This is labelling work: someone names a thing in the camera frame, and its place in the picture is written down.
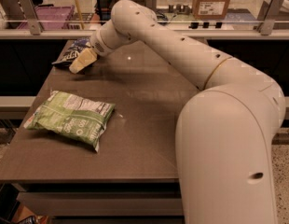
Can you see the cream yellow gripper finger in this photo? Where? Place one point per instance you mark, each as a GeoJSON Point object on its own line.
{"type": "Point", "coordinates": [84, 59]}

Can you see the blue chip bag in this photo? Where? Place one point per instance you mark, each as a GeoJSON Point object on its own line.
{"type": "Point", "coordinates": [72, 52]}

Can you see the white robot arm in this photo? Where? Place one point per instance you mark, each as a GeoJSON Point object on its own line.
{"type": "Point", "coordinates": [223, 134]}

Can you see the green chip bag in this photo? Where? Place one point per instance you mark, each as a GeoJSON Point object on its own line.
{"type": "Point", "coordinates": [73, 117]}

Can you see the purple plastic crate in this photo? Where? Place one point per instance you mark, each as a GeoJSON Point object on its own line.
{"type": "Point", "coordinates": [54, 18]}

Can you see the brown table with drawers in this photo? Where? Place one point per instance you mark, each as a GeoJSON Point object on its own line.
{"type": "Point", "coordinates": [131, 177]}

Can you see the cardboard box with label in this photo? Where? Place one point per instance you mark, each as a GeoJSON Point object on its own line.
{"type": "Point", "coordinates": [210, 9]}

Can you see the grey metal railing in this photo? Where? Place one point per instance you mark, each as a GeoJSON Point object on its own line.
{"type": "Point", "coordinates": [218, 30]}

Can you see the yellow broom handle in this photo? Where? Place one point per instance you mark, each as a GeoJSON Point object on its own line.
{"type": "Point", "coordinates": [79, 14]}

